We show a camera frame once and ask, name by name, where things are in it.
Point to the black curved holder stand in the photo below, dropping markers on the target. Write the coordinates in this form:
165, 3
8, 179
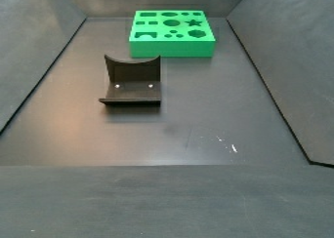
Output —
133, 81

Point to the green shape-sorter block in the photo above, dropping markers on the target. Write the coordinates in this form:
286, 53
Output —
171, 34

